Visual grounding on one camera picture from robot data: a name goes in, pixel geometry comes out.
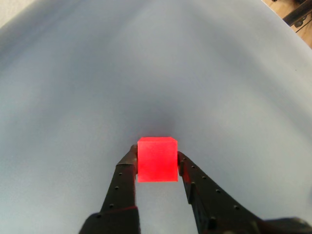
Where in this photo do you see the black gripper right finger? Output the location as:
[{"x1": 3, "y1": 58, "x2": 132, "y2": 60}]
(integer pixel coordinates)
[{"x1": 177, "y1": 151, "x2": 312, "y2": 234}]

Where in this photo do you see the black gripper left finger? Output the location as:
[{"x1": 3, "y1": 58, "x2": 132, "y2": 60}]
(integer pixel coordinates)
[{"x1": 79, "y1": 144, "x2": 141, "y2": 234}]

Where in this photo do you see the red cube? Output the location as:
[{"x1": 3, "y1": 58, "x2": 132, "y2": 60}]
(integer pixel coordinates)
[{"x1": 137, "y1": 136, "x2": 179, "y2": 183}]

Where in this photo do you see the black wheeled furniture base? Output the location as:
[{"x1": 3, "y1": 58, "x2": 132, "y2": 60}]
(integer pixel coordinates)
[{"x1": 280, "y1": 0, "x2": 312, "y2": 28}]

